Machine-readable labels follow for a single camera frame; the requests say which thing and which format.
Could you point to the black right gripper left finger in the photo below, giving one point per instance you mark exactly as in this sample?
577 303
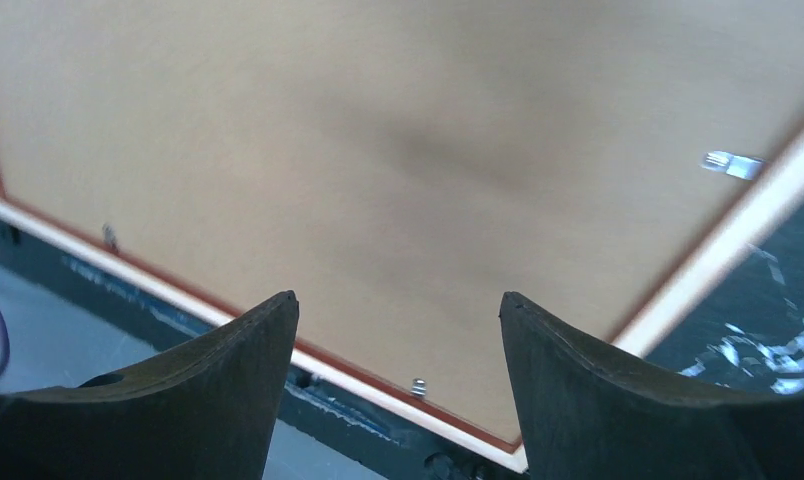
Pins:
205 409

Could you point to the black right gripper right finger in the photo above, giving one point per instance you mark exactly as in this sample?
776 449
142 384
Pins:
589 410

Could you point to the brown cardboard backing board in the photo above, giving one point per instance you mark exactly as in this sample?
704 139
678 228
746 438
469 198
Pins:
398 164

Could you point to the orange picture frame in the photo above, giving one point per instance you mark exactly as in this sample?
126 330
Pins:
715 257

